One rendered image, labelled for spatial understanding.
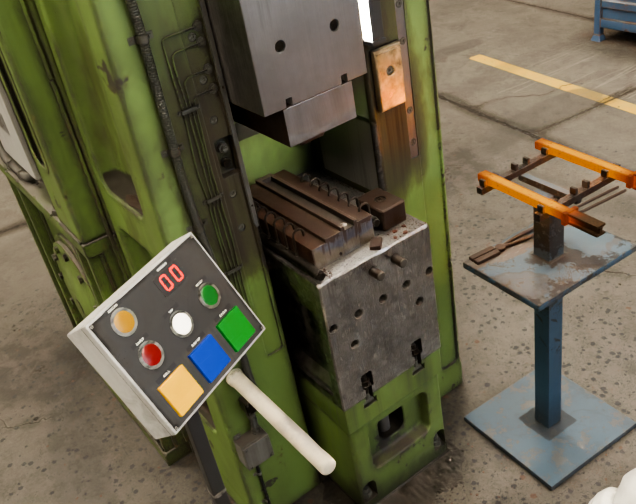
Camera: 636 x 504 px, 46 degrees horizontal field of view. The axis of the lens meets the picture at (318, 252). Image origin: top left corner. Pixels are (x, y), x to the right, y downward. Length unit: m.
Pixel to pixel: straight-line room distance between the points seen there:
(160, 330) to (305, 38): 0.71
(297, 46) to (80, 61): 0.61
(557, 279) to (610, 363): 0.86
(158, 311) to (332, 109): 0.64
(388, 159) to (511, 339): 1.16
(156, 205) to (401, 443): 1.16
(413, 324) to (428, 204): 0.40
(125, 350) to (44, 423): 1.77
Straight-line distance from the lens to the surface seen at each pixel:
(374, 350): 2.13
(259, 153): 2.31
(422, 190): 2.30
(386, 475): 2.49
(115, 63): 1.68
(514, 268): 2.23
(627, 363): 2.99
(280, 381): 2.25
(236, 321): 1.66
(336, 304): 1.95
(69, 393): 3.34
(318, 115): 1.79
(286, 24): 1.69
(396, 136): 2.16
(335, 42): 1.78
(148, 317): 1.55
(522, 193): 2.04
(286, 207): 2.10
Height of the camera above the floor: 2.01
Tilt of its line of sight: 33 degrees down
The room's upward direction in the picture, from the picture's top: 11 degrees counter-clockwise
